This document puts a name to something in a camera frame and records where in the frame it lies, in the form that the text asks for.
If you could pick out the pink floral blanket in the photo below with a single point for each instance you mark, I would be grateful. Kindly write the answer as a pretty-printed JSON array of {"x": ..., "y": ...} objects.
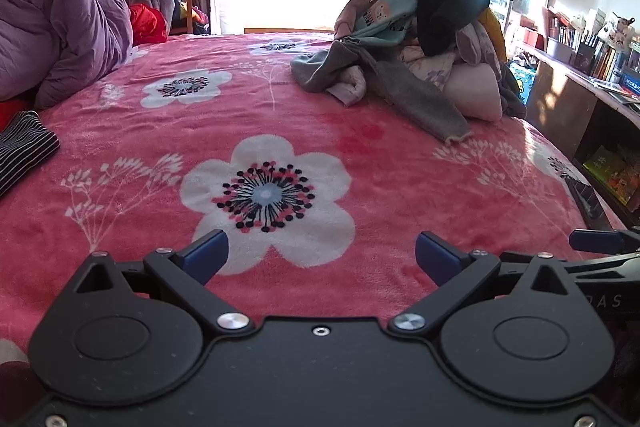
[{"x": 380, "y": 167}]

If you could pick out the teal printed garment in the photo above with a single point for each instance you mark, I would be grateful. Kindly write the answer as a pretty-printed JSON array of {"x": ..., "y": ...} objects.
[{"x": 385, "y": 14}]

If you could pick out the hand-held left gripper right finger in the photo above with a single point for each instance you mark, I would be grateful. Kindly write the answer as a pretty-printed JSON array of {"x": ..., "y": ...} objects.
[{"x": 436, "y": 254}]

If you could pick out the dark blue-grey garment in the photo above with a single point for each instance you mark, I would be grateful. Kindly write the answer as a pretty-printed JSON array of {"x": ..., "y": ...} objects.
[{"x": 514, "y": 94}]

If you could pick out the purple duvet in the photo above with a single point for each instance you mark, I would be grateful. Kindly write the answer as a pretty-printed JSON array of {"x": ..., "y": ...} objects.
[{"x": 55, "y": 22}]

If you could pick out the green snack boxes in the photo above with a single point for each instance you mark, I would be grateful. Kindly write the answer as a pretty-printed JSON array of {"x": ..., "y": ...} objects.
[{"x": 612, "y": 172}]

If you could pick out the red padded jacket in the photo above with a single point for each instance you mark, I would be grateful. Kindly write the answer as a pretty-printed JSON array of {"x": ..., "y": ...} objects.
[{"x": 147, "y": 24}]

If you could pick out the cream pillow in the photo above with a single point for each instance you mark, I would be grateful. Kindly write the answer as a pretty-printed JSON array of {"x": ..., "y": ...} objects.
[{"x": 475, "y": 94}]

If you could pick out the grey pants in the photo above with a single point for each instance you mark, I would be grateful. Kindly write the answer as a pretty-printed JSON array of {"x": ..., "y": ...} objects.
[{"x": 400, "y": 87}]

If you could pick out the row of books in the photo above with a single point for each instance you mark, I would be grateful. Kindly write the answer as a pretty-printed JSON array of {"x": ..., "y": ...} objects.
[{"x": 595, "y": 52}]

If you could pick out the dark striped garment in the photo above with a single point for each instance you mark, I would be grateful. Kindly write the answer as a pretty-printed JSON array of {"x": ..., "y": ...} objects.
[{"x": 22, "y": 147}]

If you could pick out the red cloth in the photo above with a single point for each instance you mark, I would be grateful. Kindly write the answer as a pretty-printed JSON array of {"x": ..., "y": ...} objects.
[{"x": 12, "y": 113}]

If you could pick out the white lavender padded jacket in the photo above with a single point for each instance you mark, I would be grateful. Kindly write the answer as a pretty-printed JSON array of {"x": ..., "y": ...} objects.
[{"x": 350, "y": 89}]

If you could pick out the yellow garment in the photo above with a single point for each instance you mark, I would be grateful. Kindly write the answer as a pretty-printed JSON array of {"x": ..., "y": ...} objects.
[{"x": 495, "y": 32}]

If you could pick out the wooden bookshelf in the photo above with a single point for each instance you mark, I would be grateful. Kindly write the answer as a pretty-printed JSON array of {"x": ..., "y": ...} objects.
[{"x": 560, "y": 97}]

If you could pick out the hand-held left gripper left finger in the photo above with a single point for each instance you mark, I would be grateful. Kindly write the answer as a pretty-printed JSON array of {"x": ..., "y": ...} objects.
[{"x": 207, "y": 252}]

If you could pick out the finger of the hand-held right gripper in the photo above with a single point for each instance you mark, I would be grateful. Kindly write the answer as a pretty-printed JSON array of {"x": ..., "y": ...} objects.
[{"x": 595, "y": 240}]

